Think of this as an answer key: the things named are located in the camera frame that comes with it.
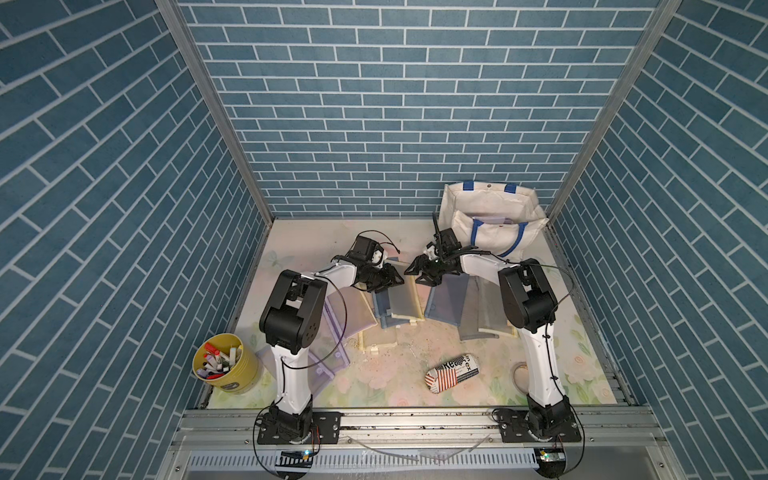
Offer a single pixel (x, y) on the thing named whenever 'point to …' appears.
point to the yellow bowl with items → (223, 361)
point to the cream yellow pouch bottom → (376, 337)
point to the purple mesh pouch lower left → (328, 348)
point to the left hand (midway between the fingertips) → (406, 283)
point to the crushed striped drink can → (452, 372)
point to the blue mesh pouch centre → (381, 305)
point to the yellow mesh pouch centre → (404, 300)
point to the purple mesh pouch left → (351, 310)
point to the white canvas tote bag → (501, 218)
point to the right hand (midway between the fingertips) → (410, 276)
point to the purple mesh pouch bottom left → (318, 373)
